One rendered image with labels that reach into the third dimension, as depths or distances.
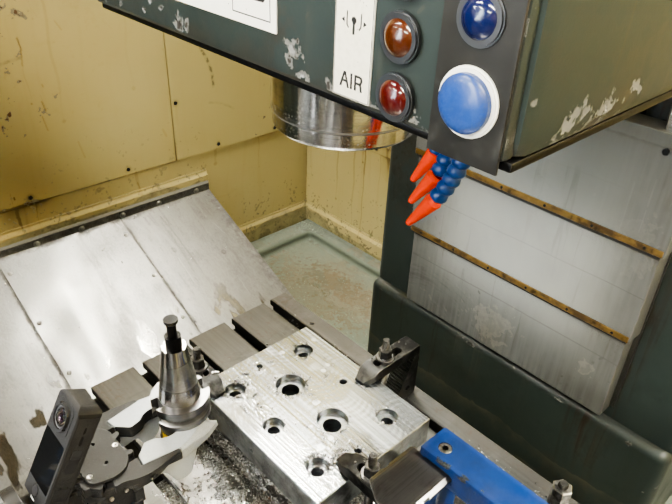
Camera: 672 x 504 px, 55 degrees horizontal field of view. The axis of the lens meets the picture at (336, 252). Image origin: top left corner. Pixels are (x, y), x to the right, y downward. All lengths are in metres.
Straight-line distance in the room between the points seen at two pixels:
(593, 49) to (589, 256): 0.77
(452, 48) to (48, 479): 0.53
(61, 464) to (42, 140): 1.10
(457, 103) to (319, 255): 1.80
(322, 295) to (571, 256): 0.98
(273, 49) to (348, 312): 1.48
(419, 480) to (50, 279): 1.22
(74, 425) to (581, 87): 0.51
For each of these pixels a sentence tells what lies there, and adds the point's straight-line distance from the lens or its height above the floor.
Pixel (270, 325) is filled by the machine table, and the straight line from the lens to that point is 1.32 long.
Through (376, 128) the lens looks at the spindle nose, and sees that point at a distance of 0.64.
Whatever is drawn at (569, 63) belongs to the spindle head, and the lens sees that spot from 0.34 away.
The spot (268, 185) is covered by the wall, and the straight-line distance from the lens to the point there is 2.09.
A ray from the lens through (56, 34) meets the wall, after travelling 1.63.
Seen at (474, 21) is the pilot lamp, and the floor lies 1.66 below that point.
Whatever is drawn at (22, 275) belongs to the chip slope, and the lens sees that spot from 1.71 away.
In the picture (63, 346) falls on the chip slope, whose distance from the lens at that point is 1.60.
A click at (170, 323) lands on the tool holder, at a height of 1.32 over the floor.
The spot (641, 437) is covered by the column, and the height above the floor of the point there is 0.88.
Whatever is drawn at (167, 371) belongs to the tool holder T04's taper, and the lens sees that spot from 0.70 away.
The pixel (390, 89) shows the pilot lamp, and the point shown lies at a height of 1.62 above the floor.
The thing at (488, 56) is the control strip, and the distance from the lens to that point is 0.32.
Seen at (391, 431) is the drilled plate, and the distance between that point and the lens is 1.00.
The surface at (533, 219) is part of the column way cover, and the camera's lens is 1.13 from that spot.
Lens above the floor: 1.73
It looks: 33 degrees down
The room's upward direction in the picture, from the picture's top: 3 degrees clockwise
